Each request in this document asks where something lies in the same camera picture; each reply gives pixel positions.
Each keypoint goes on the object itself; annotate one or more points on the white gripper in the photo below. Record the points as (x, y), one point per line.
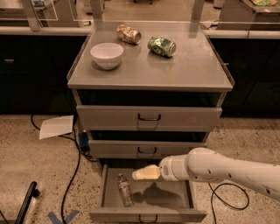
(166, 168)

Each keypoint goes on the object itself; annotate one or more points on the clear plastic water bottle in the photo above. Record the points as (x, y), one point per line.
(124, 190)

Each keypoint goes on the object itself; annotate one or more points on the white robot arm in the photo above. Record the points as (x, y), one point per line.
(204, 165)

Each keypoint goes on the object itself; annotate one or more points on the bottom grey drawer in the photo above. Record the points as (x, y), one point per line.
(155, 201)

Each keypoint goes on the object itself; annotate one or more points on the grey drawer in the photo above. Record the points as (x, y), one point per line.
(155, 201)
(141, 118)
(139, 149)

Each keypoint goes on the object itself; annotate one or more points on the middle grey drawer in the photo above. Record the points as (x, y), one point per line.
(139, 149)

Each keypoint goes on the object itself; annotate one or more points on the top grey drawer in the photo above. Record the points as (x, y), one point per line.
(141, 118)

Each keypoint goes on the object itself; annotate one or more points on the grey metal drawer cabinet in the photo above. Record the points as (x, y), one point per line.
(192, 77)

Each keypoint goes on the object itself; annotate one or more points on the long white counter ledge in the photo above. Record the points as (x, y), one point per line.
(83, 31)

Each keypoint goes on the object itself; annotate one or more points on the blue power box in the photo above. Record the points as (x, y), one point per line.
(83, 139)

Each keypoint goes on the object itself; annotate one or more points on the white paper sheet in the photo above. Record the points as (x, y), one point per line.
(57, 126)

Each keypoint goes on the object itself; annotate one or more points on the black bar lower left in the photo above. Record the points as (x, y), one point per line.
(32, 193)

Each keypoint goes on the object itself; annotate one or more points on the white ceramic bowl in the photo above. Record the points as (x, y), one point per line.
(107, 55)

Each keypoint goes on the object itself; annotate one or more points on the green soda can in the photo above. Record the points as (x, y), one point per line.
(162, 46)

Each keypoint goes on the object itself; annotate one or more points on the crushed orange soda can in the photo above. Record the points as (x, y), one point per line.
(128, 34)

